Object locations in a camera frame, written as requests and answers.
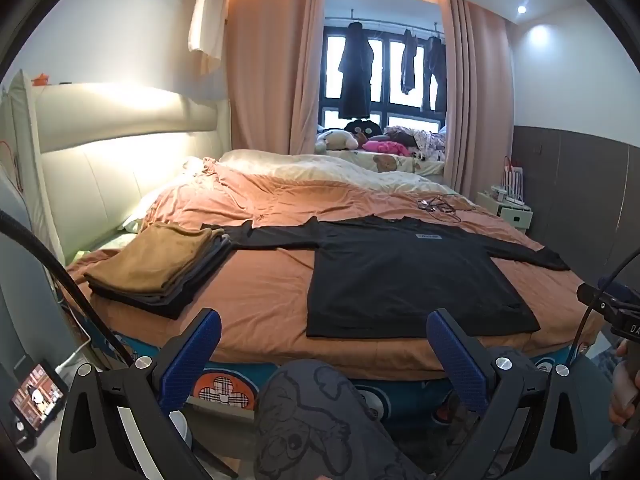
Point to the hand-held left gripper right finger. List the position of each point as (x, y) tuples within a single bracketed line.
[(457, 355)]

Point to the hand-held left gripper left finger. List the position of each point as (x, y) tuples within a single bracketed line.
[(187, 360)]

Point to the black long-sleeve shirt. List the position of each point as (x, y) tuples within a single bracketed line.
[(400, 270)]

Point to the person's right hand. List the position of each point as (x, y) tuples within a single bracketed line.
[(622, 407)]

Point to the brown folded garment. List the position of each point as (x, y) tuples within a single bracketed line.
[(150, 260)]

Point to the orange blanket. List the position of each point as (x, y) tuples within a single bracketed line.
[(270, 290)]

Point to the grey folded garment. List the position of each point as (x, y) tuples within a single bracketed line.
[(216, 252)]

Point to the white nightstand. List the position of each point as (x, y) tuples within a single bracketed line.
[(515, 217)]

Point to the person's leg in printed pants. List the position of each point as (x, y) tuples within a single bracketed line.
[(320, 420)]

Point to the tablet with lit screen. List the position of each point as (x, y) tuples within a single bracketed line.
[(37, 395)]

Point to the bear-print pillow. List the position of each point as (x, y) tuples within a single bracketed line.
[(395, 162)]

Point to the cream padded headboard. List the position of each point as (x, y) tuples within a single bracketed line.
[(100, 170)]

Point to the floral cloth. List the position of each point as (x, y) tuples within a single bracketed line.
[(425, 142)]

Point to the pink cloth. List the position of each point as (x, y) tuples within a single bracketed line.
[(385, 147)]

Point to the cream duvet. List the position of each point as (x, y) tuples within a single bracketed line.
[(310, 165)]

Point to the black plush toy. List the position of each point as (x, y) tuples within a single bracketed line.
[(362, 130)]

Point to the white plush toy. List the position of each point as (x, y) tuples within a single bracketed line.
[(335, 140)]

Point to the pink curtain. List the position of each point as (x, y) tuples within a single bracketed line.
[(270, 60), (480, 100)]

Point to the hanging dark narrow garment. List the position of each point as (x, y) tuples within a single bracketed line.
[(409, 65)]

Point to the hanging black coat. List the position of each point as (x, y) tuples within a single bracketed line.
[(355, 75)]

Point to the black-framed window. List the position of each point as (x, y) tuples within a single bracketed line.
[(385, 55)]

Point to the small orange object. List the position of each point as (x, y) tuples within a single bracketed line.
[(40, 79)]

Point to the hanging white shirt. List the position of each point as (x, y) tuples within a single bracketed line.
[(207, 20)]

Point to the metal clothes rail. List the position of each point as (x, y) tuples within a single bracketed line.
[(390, 22)]

